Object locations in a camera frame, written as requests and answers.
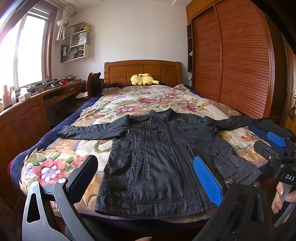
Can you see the black jacket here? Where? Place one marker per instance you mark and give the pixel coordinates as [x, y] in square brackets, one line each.
[159, 162]

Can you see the wooden bed headboard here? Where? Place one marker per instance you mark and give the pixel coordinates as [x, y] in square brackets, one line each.
[143, 68]

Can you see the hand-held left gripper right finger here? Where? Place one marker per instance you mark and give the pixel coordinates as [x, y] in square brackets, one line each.
[205, 178]

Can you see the wooden chair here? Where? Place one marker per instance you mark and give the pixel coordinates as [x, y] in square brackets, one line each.
[92, 85]

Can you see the wooden slatted wardrobe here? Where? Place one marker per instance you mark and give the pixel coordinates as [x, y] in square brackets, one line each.
[240, 60]

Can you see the person's left hand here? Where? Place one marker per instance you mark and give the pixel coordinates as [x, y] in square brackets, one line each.
[142, 239]

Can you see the window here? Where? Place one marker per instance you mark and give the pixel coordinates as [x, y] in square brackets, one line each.
[30, 51]

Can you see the yellow plush toy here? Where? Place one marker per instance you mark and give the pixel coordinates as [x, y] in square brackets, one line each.
[142, 80]

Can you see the long wooden desk cabinet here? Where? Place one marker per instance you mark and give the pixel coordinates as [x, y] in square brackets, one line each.
[25, 115]

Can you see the tissue box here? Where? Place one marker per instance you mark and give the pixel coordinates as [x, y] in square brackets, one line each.
[24, 95]

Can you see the tied white curtain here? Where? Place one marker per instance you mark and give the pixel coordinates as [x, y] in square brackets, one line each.
[63, 25]

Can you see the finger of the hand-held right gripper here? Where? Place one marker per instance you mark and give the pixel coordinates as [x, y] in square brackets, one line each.
[266, 139]
[282, 131]

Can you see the floral blanket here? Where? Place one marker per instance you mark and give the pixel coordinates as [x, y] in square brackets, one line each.
[148, 99]

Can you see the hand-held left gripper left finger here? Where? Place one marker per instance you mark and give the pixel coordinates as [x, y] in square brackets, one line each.
[83, 178]

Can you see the black tools on desk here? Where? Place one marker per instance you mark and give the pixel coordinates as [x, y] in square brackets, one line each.
[52, 83]

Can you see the white paper bag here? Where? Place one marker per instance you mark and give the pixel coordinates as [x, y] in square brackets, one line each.
[81, 38]

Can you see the pink bottle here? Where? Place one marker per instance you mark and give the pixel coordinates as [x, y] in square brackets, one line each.
[6, 98]

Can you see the white wall shelf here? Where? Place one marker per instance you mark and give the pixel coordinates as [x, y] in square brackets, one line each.
[78, 48]

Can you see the person's right hand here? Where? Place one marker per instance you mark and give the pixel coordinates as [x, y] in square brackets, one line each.
[278, 199]

